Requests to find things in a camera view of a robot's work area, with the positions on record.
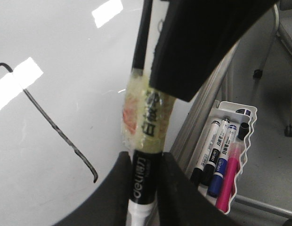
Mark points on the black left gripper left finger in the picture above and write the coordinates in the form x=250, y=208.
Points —
x=108, y=205

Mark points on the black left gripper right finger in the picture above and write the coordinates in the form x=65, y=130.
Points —
x=180, y=203

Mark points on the black taped whiteboard marker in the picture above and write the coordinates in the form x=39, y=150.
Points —
x=146, y=114

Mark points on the blue capped whiteboard marker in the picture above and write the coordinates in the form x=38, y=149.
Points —
x=219, y=172

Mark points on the black capped marker left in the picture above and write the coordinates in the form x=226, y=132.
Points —
x=205, y=151

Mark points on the black capped marker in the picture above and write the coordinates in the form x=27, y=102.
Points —
x=205, y=151
x=215, y=152

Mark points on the black capped marker middle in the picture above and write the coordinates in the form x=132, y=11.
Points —
x=215, y=152

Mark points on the pink highlighter marker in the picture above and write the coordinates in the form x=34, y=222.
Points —
x=231, y=170

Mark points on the loose black marker cap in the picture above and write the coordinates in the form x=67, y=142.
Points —
x=244, y=129

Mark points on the white plastic marker tray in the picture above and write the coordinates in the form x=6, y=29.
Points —
x=219, y=111

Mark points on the blue item in tray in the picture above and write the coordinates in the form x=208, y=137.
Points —
x=244, y=111

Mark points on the white whiteboard with aluminium frame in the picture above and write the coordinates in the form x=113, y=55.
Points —
x=77, y=54

